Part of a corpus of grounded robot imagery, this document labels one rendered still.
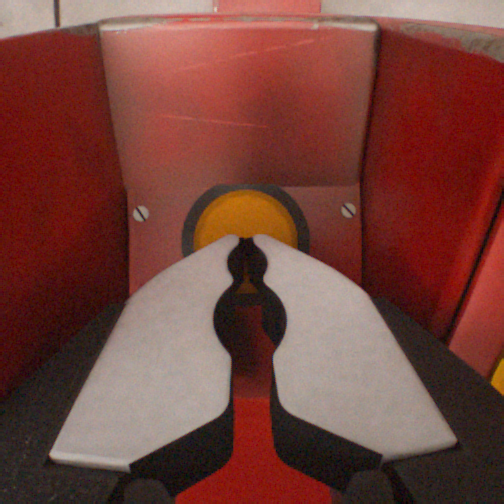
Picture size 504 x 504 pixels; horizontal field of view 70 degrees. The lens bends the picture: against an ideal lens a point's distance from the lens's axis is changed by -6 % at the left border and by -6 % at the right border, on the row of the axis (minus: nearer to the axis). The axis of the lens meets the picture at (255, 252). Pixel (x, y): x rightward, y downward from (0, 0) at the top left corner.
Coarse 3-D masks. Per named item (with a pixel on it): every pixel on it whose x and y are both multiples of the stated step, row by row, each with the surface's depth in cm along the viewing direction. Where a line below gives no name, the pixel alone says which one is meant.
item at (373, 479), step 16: (144, 480) 5; (352, 480) 5; (368, 480) 5; (384, 480) 5; (128, 496) 5; (144, 496) 5; (160, 496) 5; (352, 496) 5; (368, 496) 5; (384, 496) 5
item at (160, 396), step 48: (240, 240) 11; (144, 288) 9; (192, 288) 9; (144, 336) 8; (192, 336) 8; (96, 384) 6; (144, 384) 7; (192, 384) 7; (96, 432) 6; (144, 432) 6; (192, 432) 6; (192, 480) 6
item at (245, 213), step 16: (240, 192) 14; (256, 192) 14; (208, 208) 14; (224, 208) 14; (240, 208) 14; (256, 208) 14; (272, 208) 14; (208, 224) 14; (224, 224) 14; (240, 224) 14; (256, 224) 14; (272, 224) 14; (288, 224) 14; (208, 240) 14; (288, 240) 14; (240, 288) 14
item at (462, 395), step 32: (384, 320) 8; (416, 352) 7; (448, 352) 7; (448, 384) 6; (480, 384) 6; (448, 416) 6; (480, 416) 6; (480, 448) 5; (416, 480) 5; (448, 480) 5; (480, 480) 5
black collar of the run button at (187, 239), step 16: (208, 192) 14; (224, 192) 14; (272, 192) 14; (192, 208) 14; (288, 208) 14; (192, 224) 14; (304, 224) 14; (192, 240) 14; (304, 240) 14; (240, 304) 14; (256, 304) 14
